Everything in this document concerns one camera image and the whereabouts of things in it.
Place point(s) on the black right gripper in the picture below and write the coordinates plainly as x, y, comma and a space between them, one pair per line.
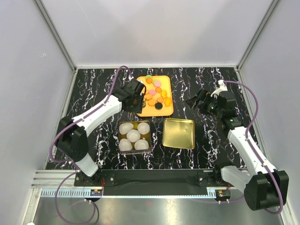
205, 96

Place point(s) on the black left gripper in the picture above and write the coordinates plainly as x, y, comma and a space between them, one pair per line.
138, 108

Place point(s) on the tan round biscuit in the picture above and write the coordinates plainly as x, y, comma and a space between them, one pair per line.
152, 102
148, 97

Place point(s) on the orange flower sandwich cookie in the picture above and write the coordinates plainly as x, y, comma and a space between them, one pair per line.
160, 100

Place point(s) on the black sandwich cookie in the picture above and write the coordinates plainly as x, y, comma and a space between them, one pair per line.
158, 106

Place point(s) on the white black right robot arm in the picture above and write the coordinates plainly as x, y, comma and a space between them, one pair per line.
263, 186

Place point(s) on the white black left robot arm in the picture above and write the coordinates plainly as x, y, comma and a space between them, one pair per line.
73, 133

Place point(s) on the pink sandwich cookie lower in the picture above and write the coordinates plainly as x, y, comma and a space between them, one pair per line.
152, 92

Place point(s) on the pink sandwich cookie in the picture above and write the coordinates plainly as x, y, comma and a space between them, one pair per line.
152, 92
157, 83

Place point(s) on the orange swirl cookie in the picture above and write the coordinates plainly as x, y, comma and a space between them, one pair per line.
149, 80

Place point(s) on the yellow fish cookie lower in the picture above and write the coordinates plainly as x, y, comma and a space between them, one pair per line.
168, 102

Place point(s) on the yellow fish cookie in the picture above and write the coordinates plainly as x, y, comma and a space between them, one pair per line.
168, 102
163, 94

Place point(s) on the orange star cookie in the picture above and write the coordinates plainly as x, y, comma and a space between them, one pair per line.
158, 89

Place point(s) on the yellow plastic tray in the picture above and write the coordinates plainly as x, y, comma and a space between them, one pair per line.
151, 111

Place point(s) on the pink sandwich cookie upper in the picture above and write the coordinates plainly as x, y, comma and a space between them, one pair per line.
157, 83

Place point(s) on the yellow fish cookie upper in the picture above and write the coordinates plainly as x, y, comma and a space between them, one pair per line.
163, 94

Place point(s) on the gold tin lid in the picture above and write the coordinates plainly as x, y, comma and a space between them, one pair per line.
179, 133

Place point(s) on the white paper cup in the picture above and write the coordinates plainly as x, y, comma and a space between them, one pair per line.
125, 145
141, 145
124, 128
143, 128
133, 135

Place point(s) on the decorated cookie tin box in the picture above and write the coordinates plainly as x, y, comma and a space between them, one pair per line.
146, 137

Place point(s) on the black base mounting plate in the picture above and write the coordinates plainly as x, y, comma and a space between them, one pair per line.
158, 182

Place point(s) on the aluminium frame rail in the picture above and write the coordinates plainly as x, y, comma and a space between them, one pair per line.
61, 183

